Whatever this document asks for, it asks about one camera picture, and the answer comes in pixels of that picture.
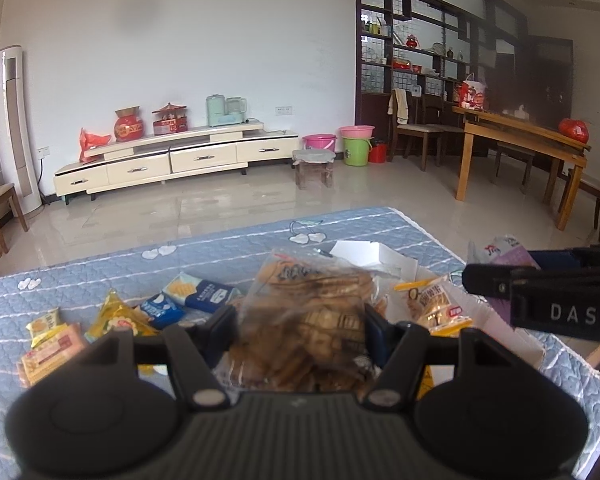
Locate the dark blue cracker packet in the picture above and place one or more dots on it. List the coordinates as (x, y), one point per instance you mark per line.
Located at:
(205, 292)

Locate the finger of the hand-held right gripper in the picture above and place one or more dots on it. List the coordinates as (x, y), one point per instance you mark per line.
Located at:
(557, 260)
(487, 282)

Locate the pink plastic basin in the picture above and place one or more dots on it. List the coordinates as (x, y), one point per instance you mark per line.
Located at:
(319, 142)
(357, 131)

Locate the blue quilted mattress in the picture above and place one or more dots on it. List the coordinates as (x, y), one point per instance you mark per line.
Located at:
(130, 280)

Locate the purple snack packet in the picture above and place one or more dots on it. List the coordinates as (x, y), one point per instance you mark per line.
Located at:
(505, 312)

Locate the brown cushioned wooden chair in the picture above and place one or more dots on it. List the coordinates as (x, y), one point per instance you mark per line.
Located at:
(425, 130)

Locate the light wooden chair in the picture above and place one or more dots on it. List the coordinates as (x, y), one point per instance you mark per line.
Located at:
(0, 197)

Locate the cream towel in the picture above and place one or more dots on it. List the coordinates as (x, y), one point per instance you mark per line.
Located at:
(399, 105)

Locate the light blue white packet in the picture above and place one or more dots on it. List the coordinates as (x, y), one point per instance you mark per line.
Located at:
(162, 307)

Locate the mint green kitchen appliance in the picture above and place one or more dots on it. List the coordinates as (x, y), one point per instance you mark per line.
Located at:
(217, 110)

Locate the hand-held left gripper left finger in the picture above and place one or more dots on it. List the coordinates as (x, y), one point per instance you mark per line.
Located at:
(225, 330)

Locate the green plastic bucket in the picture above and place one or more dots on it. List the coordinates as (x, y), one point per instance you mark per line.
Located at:
(356, 152)

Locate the red round ornament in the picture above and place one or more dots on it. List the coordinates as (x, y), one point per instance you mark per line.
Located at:
(574, 131)

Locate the wooden dining table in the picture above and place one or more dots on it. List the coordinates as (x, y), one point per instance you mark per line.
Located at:
(520, 132)

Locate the yellow snack bag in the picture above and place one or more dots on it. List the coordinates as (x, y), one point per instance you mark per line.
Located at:
(115, 317)

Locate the red pagoda gift box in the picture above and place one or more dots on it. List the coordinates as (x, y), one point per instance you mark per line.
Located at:
(170, 121)

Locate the dark wooden shelf unit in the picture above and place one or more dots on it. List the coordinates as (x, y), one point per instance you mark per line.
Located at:
(372, 115)

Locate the pink wafer packet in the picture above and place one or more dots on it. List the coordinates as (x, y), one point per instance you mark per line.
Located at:
(50, 357)

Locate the tissue box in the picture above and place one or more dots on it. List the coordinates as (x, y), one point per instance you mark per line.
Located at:
(516, 112)

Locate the white tower air conditioner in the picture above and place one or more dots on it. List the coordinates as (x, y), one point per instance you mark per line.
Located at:
(15, 125)

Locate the clear bag of brown cookies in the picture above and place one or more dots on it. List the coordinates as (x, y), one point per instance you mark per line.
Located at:
(310, 320)

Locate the red gold vase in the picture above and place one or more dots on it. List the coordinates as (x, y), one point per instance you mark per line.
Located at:
(129, 125)

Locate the red gift bag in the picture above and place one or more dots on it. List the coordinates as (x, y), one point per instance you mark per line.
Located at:
(470, 94)

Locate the small wooden stool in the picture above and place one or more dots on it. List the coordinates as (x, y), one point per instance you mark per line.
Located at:
(314, 165)

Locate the red plastic bag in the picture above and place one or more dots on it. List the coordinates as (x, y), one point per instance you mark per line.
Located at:
(92, 145)

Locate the cream TV cabinet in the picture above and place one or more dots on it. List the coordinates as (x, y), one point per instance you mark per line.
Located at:
(180, 160)

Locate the small cakes bag brown label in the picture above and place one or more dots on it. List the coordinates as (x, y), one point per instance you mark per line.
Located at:
(435, 305)

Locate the white cardboard box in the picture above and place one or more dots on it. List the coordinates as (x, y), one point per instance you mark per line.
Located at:
(500, 345)

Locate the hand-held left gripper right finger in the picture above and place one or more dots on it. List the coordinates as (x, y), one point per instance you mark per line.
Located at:
(375, 332)

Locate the small yellow cracker packet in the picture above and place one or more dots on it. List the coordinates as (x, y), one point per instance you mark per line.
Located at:
(42, 325)

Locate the small red bucket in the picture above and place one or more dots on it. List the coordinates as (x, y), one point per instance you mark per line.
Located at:
(377, 153)

